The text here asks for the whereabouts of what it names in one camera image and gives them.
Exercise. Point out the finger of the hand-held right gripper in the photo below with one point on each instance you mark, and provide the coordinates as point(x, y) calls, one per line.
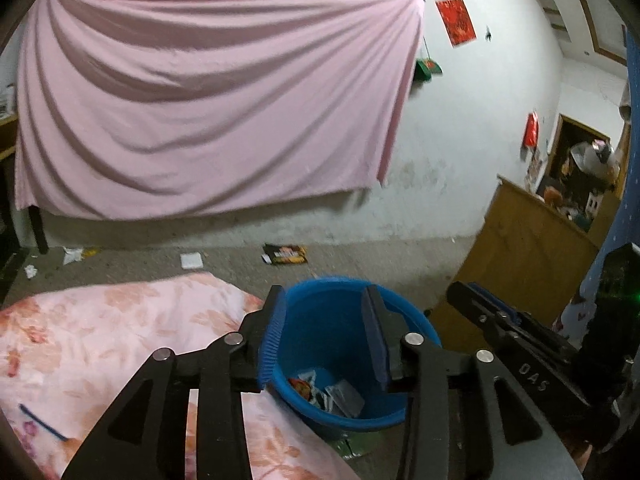
point(500, 335)
point(492, 297)

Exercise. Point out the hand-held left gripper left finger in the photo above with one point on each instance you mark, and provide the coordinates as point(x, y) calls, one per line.
point(272, 345)

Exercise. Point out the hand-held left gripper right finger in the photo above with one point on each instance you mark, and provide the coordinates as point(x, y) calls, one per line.
point(375, 340)

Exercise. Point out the blue plastic bucket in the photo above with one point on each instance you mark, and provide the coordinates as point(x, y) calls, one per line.
point(325, 330)

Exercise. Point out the silver wrapper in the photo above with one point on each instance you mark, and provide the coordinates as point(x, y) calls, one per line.
point(347, 397)

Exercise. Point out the wooden cabinet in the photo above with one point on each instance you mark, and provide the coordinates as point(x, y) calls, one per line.
point(530, 260)

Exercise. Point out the black snack packet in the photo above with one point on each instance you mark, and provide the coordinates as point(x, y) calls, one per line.
point(285, 254)

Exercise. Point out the green flat packet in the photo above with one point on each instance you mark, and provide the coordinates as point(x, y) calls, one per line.
point(362, 445)

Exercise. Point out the square white paper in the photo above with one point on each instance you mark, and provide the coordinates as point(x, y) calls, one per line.
point(191, 260)

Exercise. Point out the cluttered doorway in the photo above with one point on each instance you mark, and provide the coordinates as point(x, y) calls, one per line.
point(580, 175)

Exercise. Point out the red hanging ornament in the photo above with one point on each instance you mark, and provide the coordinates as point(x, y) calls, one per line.
point(531, 131)

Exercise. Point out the pink floral blanket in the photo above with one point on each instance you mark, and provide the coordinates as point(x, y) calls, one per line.
point(100, 335)

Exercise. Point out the yellow paper scrap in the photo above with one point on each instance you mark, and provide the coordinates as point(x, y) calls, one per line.
point(91, 251)

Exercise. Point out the white paper scrap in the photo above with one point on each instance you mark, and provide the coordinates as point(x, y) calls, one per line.
point(32, 271)
point(72, 255)

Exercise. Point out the green hanging ornament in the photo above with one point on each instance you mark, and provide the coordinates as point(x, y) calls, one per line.
point(427, 67)

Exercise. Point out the blue straw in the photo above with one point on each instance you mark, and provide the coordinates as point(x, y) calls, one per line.
point(42, 422)

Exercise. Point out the pink hanging cloth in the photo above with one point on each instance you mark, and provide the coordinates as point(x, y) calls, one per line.
point(200, 100)

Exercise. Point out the dark table leg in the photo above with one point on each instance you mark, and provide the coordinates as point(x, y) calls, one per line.
point(38, 230)

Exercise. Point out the wooden shelf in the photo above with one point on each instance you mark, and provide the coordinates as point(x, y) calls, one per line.
point(7, 135)

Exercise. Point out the red wall poster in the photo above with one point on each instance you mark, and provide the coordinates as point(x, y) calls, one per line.
point(456, 21)

